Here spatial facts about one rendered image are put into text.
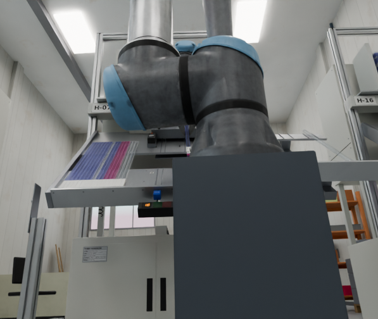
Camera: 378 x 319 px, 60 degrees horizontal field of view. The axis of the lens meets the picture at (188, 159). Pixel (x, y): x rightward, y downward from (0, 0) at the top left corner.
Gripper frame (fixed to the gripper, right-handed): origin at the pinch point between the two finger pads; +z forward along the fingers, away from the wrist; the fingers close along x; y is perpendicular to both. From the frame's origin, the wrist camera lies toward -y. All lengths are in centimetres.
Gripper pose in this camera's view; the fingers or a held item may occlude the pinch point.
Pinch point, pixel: (187, 133)
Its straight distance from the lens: 131.9
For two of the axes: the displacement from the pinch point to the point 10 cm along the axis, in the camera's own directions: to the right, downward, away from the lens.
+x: -10.0, 0.3, -0.2
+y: -0.3, -6.0, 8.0
